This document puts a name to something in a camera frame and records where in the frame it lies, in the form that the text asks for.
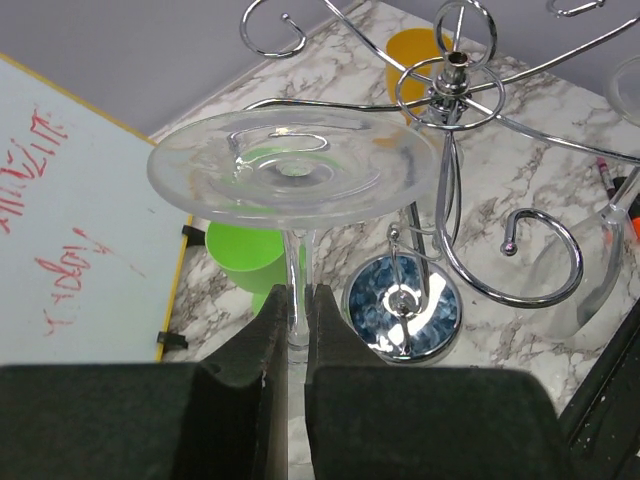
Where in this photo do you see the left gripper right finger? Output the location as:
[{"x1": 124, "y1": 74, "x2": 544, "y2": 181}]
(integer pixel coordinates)
[{"x1": 305, "y1": 285, "x2": 575, "y2": 479}]

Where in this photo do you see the green plastic goblet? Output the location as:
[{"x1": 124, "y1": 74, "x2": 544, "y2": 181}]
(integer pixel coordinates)
[{"x1": 205, "y1": 147, "x2": 307, "y2": 321}]

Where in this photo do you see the small whiteboard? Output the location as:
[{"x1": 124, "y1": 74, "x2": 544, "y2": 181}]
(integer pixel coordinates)
[{"x1": 1, "y1": 57, "x2": 189, "y2": 365}]

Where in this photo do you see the chrome wine glass rack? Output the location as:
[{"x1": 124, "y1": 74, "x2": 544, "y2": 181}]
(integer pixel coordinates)
[{"x1": 239, "y1": 0, "x2": 640, "y2": 366}]

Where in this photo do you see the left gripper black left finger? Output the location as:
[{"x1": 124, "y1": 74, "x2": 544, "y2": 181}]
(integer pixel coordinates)
[{"x1": 1, "y1": 286, "x2": 287, "y2": 479}]

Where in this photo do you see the clear wine glass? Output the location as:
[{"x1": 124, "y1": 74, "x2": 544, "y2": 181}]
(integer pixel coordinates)
[
  {"x1": 145, "y1": 102, "x2": 440, "y2": 381},
  {"x1": 528, "y1": 56, "x2": 639, "y2": 341}
]

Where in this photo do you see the orange black marker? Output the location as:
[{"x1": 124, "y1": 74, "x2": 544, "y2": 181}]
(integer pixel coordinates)
[{"x1": 613, "y1": 176, "x2": 639, "y2": 243}]

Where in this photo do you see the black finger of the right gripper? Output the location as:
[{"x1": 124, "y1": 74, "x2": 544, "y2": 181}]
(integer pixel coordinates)
[{"x1": 560, "y1": 305, "x2": 640, "y2": 479}]

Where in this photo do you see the orange plastic cup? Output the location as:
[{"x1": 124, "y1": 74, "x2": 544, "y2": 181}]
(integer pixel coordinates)
[{"x1": 384, "y1": 28, "x2": 456, "y2": 126}]

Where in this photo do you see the red pen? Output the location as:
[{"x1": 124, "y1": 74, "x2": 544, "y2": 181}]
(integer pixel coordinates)
[{"x1": 596, "y1": 157, "x2": 616, "y2": 200}]

